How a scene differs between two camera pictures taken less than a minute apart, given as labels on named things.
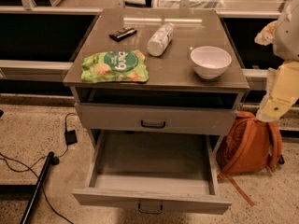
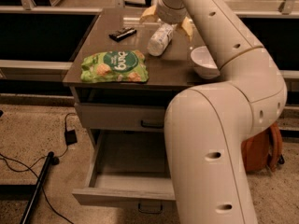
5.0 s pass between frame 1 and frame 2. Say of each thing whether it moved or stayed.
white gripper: moved
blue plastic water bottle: stayed
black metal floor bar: stayed
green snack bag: stayed
